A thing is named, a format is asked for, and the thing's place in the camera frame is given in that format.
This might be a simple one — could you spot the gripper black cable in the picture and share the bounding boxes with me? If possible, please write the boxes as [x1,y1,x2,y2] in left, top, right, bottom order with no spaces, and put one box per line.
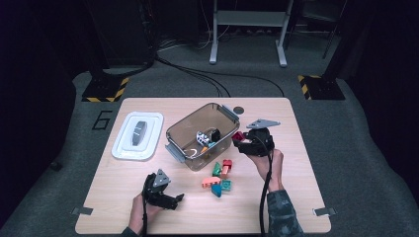
[257,132,277,237]
[141,184,150,237]

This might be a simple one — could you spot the clear grey storage box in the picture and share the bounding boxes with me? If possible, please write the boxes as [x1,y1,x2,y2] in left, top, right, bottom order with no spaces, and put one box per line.
[164,102,241,172]

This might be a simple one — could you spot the black toy block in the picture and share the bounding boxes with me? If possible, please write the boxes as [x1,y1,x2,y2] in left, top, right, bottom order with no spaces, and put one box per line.
[209,127,222,143]

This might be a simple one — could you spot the person's right hand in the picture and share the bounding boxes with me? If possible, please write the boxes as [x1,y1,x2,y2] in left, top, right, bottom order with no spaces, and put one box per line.
[246,148,285,195]

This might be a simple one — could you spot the white metal stand frame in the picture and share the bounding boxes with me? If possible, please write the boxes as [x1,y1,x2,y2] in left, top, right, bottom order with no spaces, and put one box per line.
[209,0,295,68]

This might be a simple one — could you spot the grey tape strip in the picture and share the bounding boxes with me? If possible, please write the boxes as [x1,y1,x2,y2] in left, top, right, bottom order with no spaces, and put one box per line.
[312,206,337,217]
[71,206,94,216]

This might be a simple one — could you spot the short black floor cable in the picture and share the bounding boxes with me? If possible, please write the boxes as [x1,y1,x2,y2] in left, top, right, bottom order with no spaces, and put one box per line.
[157,58,231,99]

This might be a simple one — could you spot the long black floor cable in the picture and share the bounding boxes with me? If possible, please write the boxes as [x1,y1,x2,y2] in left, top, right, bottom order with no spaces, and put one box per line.
[154,55,286,98]

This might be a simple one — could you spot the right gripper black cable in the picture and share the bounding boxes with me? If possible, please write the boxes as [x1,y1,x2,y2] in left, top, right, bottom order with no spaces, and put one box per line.
[257,132,277,237]

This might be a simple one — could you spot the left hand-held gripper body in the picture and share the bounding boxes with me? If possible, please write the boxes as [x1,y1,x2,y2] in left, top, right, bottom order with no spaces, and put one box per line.
[141,169,176,209]

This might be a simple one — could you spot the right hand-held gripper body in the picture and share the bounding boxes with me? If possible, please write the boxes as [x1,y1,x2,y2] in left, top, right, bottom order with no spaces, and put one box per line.
[245,118,282,158]

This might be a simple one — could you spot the black yellow striped stand base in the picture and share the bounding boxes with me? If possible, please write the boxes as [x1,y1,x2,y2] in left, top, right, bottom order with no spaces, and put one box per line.
[297,74,346,101]
[81,75,130,103]

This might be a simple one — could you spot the dark cabinet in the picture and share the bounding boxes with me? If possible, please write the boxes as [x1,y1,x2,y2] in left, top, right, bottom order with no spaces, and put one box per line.
[87,0,156,68]

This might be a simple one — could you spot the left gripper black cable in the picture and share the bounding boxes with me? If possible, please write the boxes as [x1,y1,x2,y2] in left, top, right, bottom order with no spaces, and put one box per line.
[141,184,150,237]

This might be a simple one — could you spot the white toy car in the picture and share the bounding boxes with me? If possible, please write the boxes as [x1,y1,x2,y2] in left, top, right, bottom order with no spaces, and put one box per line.
[196,130,211,147]

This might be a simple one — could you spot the long pink toy block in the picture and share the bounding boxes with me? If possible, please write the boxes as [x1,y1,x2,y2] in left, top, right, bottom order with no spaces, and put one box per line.
[202,176,221,189]

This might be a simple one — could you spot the white floor cable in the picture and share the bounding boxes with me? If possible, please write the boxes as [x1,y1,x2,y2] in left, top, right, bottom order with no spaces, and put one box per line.
[157,31,213,52]

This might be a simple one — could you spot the person's left hand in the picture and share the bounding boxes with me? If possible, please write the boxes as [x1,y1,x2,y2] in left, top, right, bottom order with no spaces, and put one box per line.
[127,193,164,235]

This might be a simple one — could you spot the white lid with grey handle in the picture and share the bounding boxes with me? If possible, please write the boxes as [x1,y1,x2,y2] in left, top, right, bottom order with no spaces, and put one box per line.
[111,111,165,162]

